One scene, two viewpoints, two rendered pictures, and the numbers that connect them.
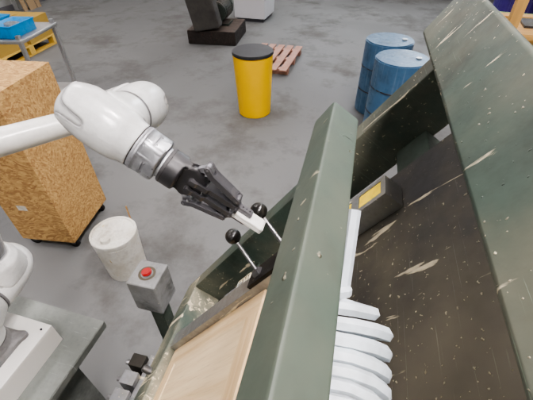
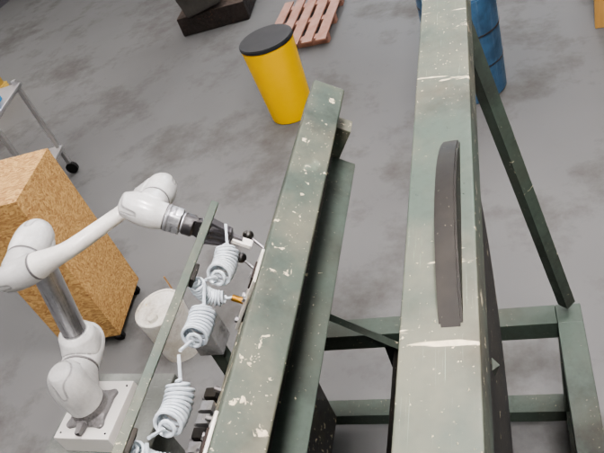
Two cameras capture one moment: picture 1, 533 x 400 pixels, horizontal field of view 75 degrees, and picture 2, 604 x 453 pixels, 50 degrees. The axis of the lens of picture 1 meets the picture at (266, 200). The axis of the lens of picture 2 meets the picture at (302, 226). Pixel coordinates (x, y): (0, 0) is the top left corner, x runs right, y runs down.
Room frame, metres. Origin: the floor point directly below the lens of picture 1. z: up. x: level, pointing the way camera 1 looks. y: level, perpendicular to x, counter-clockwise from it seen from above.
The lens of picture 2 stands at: (-1.10, -0.46, 2.84)
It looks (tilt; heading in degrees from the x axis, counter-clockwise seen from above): 39 degrees down; 10
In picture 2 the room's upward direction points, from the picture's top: 23 degrees counter-clockwise
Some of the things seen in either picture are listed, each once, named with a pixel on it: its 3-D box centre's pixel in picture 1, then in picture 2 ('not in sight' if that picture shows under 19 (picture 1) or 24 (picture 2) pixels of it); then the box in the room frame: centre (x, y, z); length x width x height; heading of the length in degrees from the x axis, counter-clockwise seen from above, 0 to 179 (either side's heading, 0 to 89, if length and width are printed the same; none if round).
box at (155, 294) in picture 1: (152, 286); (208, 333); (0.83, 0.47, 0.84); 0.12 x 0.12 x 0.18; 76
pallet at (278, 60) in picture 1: (273, 59); (305, 23); (5.63, -0.14, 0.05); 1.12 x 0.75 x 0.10; 160
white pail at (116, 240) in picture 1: (119, 244); (168, 320); (1.60, 1.02, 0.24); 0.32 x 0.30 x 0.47; 163
